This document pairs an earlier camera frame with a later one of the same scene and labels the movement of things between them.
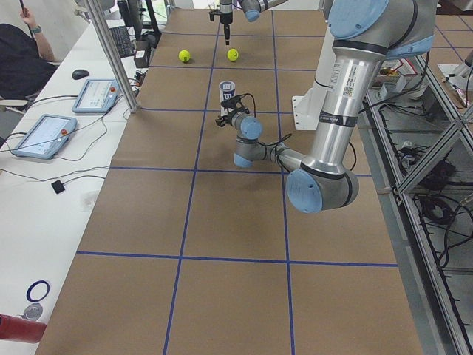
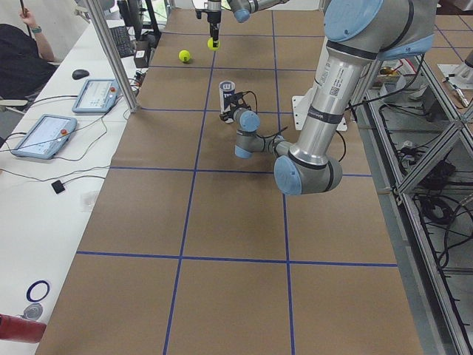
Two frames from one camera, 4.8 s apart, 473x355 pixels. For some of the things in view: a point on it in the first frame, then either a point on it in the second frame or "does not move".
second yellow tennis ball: [184, 55] does not move
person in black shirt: [26, 62] does not move
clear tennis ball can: [227, 90] does not move
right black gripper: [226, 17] -> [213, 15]
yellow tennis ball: [233, 54] -> [210, 43]
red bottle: [21, 329] does not move
